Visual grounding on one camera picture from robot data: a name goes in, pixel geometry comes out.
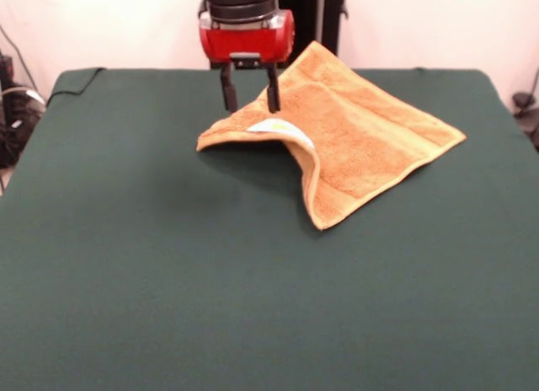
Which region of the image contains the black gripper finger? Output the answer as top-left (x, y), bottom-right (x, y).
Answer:
top-left (264, 64), bottom-right (282, 113)
top-left (219, 64), bottom-right (240, 113)

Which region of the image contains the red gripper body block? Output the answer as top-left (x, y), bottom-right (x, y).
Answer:
top-left (197, 8), bottom-right (296, 70)

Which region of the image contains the black cable tangle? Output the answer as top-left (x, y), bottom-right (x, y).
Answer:
top-left (0, 91), bottom-right (43, 169)

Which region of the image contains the tan terry towel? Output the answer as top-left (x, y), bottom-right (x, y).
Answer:
top-left (195, 40), bottom-right (467, 232)

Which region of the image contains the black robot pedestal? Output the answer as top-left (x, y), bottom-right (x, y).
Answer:
top-left (197, 0), bottom-right (350, 71)

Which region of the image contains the dark green table cloth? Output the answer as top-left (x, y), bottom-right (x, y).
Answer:
top-left (0, 67), bottom-right (539, 391)

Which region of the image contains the white cable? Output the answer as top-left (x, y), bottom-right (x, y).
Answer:
top-left (0, 85), bottom-right (46, 110)

